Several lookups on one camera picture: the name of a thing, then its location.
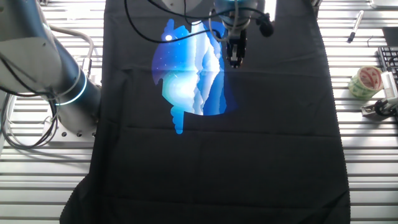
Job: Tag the silver marker pen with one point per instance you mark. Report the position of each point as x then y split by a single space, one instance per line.
355 26

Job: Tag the grey flat device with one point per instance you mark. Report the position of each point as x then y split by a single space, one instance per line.
384 3

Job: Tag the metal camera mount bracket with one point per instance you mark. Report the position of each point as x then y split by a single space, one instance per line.
368 109

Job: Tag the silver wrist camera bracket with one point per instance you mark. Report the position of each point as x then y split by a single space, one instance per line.
270 7

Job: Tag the small hex key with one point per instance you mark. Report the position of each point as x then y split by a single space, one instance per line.
368 40

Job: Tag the clear packing tape roll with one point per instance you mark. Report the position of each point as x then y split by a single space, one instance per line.
354 87

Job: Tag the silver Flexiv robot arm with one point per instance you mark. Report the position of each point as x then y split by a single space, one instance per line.
37 62

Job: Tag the black keyboard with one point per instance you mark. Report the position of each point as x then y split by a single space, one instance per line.
387 56

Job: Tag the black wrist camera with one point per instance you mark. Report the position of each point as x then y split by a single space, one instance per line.
266 28

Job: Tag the black cloth with blue print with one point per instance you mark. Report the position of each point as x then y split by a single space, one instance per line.
186 171

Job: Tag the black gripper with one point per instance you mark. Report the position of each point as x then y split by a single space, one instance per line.
236 43

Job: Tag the dark grey box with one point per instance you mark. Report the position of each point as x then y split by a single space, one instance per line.
390 36

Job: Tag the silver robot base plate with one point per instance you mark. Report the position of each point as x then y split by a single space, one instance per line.
71 135

